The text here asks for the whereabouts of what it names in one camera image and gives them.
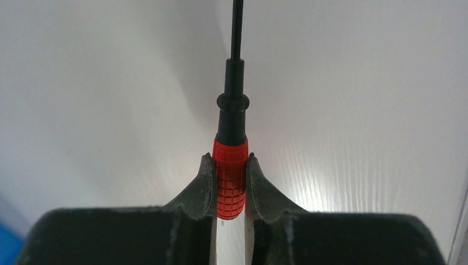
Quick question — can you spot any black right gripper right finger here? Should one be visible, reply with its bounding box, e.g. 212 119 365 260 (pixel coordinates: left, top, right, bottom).
244 154 445 264

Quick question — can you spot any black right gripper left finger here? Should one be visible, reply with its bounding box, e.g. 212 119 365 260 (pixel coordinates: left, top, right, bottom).
15 154 217 264

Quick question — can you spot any blue plastic bin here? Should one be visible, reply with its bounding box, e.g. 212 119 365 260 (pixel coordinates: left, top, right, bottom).
0 224 24 265

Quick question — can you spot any red black screwdriver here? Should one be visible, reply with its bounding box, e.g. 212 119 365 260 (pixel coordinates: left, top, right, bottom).
212 1 250 220

